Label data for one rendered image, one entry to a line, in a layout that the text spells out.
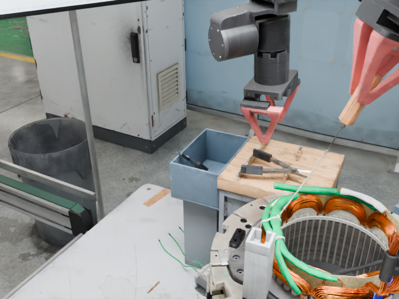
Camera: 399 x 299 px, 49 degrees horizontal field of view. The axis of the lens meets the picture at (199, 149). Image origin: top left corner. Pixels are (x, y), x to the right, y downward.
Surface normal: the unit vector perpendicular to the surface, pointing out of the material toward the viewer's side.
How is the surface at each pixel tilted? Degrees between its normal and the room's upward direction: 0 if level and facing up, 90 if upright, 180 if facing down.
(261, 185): 0
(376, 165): 0
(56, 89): 90
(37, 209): 90
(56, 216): 90
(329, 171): 0
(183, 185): 90
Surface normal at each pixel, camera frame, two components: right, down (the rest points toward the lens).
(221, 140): -0.44, 0.44
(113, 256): 0.00, -0.87
